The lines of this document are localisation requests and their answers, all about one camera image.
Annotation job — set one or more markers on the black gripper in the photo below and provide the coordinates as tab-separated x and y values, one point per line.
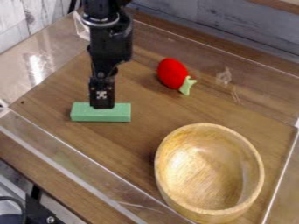
110	49

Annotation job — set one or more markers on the green rectangular block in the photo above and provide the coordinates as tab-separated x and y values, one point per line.
83	113

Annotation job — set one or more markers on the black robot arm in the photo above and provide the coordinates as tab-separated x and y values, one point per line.
105	9

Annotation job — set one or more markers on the brown wooden bowl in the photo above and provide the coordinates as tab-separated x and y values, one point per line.
209	172

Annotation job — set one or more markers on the red plush strawberry toy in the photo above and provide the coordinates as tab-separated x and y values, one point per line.
174	75

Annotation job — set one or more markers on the clear acrylic enclosure wall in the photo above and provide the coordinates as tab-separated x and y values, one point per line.
95	166

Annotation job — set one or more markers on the clear acrylic corner bracket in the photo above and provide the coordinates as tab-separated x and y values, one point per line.
82	29

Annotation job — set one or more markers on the black clamp with cable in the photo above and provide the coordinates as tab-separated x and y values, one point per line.
22	207

